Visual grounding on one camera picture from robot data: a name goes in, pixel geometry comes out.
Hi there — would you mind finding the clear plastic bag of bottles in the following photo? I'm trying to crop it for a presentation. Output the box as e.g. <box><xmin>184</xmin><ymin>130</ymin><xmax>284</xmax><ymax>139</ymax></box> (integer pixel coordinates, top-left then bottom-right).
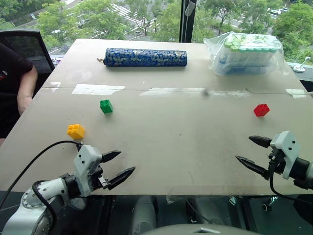
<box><xmin>203</xmin><ymin>32</ymin><xmax>291</xmax><ymax>77</ymax></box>

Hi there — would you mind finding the green toy brick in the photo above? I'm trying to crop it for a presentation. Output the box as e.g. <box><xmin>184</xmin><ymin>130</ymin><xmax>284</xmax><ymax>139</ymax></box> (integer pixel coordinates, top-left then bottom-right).
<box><xmin>99</xmin><ymin>98</ymin><xmax>114</xmax><ymax>115</ymax></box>

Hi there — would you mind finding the grey rounded robot torso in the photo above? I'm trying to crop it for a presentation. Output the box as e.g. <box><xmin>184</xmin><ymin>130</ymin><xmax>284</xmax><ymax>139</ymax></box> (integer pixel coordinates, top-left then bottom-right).
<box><xmin>146</xmin><ymin>223</ymin><xmax>260</xmax><ymax>235</ymax></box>

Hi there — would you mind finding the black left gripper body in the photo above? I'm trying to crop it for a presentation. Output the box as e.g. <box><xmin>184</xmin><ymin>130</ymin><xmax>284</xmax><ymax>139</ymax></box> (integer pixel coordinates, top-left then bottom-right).
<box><xmin>89</xmin><ymin>164</ymin><xmax>110</xmax><ymax>193</ymax></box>

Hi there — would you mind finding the chrome chair caster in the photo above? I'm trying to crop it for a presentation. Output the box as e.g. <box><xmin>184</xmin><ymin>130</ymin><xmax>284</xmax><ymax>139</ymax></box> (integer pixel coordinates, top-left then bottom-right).
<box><xmin>261</xmin><ymin>195</ymin><xmax>280</xmax><ymax>212</ymax></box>

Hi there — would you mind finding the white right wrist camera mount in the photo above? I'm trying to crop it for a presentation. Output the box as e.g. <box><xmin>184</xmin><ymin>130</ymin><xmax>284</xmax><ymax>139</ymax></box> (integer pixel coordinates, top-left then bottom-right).
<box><xmin>269</xmin><ymin>131</ymin><xmax>302</xmax><ymax>180</ymax></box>

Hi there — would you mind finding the grey rounded shape under table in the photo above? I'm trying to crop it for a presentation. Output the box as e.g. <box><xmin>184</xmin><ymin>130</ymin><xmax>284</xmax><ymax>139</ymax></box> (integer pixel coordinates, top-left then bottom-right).
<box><xmin>129</xmin><ymin>195</ymin><xmax>157</xmax><ymax>235</ymax></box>

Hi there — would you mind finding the short clear tape strip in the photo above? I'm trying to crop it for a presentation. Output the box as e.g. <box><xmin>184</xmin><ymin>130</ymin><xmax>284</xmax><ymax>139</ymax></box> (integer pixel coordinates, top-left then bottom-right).
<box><xmin>285</xmin><ymin>88</ymin><xmax>309</xmax><ymax>99</ymax></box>

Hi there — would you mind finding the black window frame post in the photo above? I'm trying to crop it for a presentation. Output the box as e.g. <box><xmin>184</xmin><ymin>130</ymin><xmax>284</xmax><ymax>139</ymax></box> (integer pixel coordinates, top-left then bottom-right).
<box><xmin>179</xmin><ymin>0</ymin><xmax>198</xmax><ymax>44</ymax></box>

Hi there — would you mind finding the blue patterned cylinder roll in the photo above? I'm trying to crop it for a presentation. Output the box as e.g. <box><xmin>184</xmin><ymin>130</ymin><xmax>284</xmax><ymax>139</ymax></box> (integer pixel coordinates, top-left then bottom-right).
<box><xmin>96</xmin><ymin>47</ymin><xmax>188</xmax><ymax>69</ymax></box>

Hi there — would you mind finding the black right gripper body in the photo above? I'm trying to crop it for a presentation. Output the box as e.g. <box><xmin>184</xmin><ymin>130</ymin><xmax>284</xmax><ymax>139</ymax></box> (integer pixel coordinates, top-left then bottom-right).
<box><xmin>268</xmin><ymin>146</ymin><xmax>287</xmax><ymax>175</ymax></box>

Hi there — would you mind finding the yellow toy brick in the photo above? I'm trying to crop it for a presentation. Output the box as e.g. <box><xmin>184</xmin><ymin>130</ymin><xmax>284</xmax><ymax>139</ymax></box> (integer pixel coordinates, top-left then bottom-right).
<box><xmin>67</xmin><ymin>123</ymin><xmax>86</xmax><ymax>141</ymax></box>

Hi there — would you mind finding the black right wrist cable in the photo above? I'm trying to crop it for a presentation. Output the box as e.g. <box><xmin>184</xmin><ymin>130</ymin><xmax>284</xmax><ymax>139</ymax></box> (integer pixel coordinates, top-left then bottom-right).
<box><xmin>268</xmin><ymin>159</ymin><xmax>300</xmax><ymax>202</ymax></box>

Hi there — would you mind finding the white blind cord pull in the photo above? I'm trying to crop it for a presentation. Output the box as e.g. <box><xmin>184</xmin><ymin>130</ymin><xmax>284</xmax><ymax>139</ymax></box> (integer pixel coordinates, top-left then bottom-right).
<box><xmin>184</xmin><ymin>0</ymin><xmax>197</xmax><ymax>17</ymax></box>

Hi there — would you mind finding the black mesh office chair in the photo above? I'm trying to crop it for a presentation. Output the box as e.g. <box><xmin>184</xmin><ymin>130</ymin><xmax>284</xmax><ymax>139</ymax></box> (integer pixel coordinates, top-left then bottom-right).
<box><xmin>0</xmin><ymin>29</ymin><xmax>56</xmax><ymax>74</ymax></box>

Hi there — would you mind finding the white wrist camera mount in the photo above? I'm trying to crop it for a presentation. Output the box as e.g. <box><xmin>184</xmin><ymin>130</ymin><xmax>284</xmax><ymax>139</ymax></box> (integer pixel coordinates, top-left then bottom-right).
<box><xmin>73</xmin><ymin>144</ymin><xmax>103</xmax><ymax>198</ymax></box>
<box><xmin>269</xmin><ymin>131</ymin><xmax>302</xmax><ymax>180</ymax></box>

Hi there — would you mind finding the red toy brick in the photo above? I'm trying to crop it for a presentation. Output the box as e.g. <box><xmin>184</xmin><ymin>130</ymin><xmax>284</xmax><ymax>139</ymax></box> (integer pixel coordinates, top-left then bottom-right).
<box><xmin>253</xmin><ymin>103</ymin><xmax>271</xmax><ymax>118</ymax></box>

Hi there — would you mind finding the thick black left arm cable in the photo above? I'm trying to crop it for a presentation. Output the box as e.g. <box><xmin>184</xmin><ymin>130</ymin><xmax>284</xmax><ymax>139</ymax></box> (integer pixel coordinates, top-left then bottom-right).
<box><xmin>32</xmin><ymin>180</ymin><xmax>57</xmax><ymax>222</ymax></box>

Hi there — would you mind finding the white desk stand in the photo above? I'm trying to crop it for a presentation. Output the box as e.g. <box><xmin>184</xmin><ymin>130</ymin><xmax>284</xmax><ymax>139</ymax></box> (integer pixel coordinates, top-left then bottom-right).
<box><xmin>293</xmin><ymin>56</ymin><xmax>312</xmax><ymax>73</ymax></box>

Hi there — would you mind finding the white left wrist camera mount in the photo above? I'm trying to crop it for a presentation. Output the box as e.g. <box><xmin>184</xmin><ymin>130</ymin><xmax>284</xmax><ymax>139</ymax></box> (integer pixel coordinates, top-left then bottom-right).
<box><xmin>73</xmin><ymin>144</ymin><xmax>103</xmax><ymax>198</ymax></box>

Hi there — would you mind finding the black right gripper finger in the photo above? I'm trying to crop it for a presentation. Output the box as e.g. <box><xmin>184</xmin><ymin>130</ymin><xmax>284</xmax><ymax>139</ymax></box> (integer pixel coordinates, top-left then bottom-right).
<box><xmin>248</xmin><ymin>135</ymin><xmax>273</xmax><ymax>149</ymax></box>
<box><xmin>235</xmin><ymin>155</ymin><xmax>271</xmax><ymax>182</ymax></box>

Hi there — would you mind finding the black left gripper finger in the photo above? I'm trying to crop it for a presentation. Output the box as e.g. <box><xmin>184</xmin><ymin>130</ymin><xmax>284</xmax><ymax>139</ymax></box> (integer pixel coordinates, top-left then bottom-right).
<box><xmin>100</xmin><ymin>150</ymin><xmax>122</xmax><ymax>164</ymax></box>
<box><xmin>107</xmin><ymin>166</ymin><xmax>136</xmax><ymax>191</ymax></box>

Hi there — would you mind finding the thin black left wrist cable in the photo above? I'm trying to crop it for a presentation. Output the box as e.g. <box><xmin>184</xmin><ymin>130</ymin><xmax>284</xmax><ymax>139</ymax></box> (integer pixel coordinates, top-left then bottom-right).
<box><xmin>0</xmin><ymin>140</ymin><xmax>83</xmax><ymax>212</ymax></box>

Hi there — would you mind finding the person in black shirt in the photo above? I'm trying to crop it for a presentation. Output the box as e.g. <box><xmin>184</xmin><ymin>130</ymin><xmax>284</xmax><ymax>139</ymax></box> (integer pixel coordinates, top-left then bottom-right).
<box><xmin>0</xmin><ymin>42</ymin><xmax>39</xmax><ymax>139</ymax></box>

